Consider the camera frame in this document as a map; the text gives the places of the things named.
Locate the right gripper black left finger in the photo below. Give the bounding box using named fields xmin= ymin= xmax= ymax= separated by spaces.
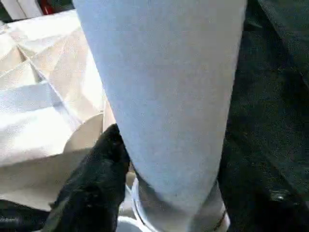
xmin=44 ymin=123 xmax=132 ymax=232

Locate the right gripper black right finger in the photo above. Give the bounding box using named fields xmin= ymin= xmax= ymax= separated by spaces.
xmin=218 ymin=174 xmax=309 ymax=232

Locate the white plastic table top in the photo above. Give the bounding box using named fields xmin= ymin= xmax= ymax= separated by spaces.
xmin=0 ymin=9 xmax=150 ymax=232

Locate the white plastic table leg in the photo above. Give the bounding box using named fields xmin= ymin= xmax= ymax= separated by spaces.
xmin=73 ymin=0 xmax=248 ymax=232

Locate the black work mat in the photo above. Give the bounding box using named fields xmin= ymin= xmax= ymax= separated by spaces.
xmin=0 ymin=0 xmax=309 ymax=232

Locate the small red bottle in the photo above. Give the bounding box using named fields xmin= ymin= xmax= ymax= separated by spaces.
xmin=42 ymin=0 xmax=55 ymax=15

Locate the white glass-door cabinet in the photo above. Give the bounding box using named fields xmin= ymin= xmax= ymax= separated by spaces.
xmin=4 ymin=0 xmax=44 ymax=20

